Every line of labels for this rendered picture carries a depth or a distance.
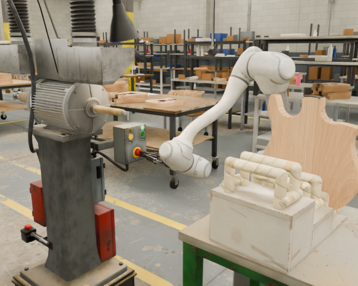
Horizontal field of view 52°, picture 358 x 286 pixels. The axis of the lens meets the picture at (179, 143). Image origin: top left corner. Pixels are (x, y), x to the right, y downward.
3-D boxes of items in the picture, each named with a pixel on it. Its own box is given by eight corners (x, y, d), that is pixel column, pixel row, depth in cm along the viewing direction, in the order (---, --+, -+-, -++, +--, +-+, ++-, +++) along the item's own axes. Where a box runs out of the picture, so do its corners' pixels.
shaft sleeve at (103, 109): (100, 108, 173) (96, 113, 172) (96, 104, 171) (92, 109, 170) (126, 112, 162) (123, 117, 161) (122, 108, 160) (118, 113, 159)
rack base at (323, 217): (234, 224, 127) (236, 200, 125) (259, 209, 139) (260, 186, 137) (311, 253, 110) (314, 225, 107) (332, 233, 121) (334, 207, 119)
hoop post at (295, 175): (285, 198, 106) (287, 168, 104) (290, 196, 108) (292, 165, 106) (295, 202, 104) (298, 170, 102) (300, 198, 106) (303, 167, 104)
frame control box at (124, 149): (90, 168, 208) (87, 124, 201) (119, 160, 224) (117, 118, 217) (119, 178, 193) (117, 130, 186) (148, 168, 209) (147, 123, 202)
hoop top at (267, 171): (222, 167, 109) (221, 156, 108) (228, 164, 112) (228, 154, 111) (283, 183, 96) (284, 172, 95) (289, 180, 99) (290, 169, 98)
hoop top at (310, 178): (263, 173, 128) (263, 164, 127) (267, 171, 131) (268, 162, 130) (319, 187, 115) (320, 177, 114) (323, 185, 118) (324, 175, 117)
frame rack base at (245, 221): (208, 240, 117) (209, 190, 113) (234, 224, 128) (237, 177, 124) (288, 274, 99) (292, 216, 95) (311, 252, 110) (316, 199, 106)
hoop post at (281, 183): (270, 207, 100) (273, 175, 98) (276, 204, 102) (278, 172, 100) (282, 211, 98) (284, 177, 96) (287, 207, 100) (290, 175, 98)
